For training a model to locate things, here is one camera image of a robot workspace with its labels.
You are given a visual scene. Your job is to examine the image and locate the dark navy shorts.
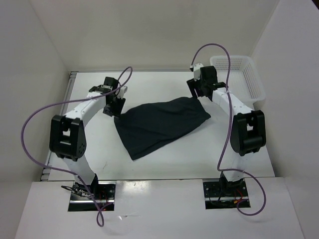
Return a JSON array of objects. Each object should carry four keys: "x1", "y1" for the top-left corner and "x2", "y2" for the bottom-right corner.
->
[{"x1": 114, "y1": 97, "x2": 211, "y2": 161}]

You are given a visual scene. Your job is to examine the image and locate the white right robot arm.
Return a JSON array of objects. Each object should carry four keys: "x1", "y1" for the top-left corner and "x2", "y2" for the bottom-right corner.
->
[{"x1": 187, "y1": 63, "x2": 266, "y2": 196}]

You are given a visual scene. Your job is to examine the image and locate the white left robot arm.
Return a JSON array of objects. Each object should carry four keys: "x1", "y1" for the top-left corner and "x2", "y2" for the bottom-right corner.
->
[{"x1": 49, "y1": 77, "x2": 127, "y2": 199}]

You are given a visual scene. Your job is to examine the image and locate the white perforated plastic basket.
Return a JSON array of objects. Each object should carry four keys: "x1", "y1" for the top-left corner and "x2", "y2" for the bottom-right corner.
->
[{"x1": 210, "y1": 55, "x2": 266, "y2": 104}]

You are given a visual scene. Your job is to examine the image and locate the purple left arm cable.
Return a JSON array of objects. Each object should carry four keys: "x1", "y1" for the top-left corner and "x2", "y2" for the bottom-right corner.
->
[{"x1": 20, "y1": 66, "x2": 133, "y2": 228}]

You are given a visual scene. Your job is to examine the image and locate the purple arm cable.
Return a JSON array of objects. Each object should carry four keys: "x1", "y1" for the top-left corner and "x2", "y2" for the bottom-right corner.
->
[
  {"x1": 190, "y1": 43, "x2": 266, "y2": 215},
  {"x1": 20, "y1": 66, "x2": 133, "y2": 228}
]

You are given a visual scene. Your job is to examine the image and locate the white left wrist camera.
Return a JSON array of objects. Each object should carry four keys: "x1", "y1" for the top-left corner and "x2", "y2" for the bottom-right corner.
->
[{"x1": 116, "y1": 86, "x2": 128, "y2": 99}]

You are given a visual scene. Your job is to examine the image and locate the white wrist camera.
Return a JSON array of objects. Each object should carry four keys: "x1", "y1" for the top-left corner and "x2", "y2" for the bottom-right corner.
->
[
  {"x1": 190, "y1": 63, "x2": 204, "y2": 81},
  {"x1": 116, "y1": 86, "x2": 128, "y2": 99}
]

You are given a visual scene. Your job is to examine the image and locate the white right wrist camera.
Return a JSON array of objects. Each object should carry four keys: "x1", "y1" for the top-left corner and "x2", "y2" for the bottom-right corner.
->
[{"x1": 190, "y1": 63, "x2": 204, "y2": 81}]

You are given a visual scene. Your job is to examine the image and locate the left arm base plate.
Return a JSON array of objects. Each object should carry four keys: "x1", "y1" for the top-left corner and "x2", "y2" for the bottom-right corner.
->
[{"x1": 67, "y1": 181, "x2": 117, "y2": 212}]

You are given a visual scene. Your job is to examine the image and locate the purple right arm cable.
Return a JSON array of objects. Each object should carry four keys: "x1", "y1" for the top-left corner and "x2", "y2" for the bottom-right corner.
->
[{"x1": 190, "y1": 43, "x2": 266, "y2": 215}]

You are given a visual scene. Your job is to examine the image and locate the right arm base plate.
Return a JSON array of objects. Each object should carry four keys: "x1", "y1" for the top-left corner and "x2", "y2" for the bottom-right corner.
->
[{"x1": 202, "y1": 179, "x2": 251, "y2": 210}]

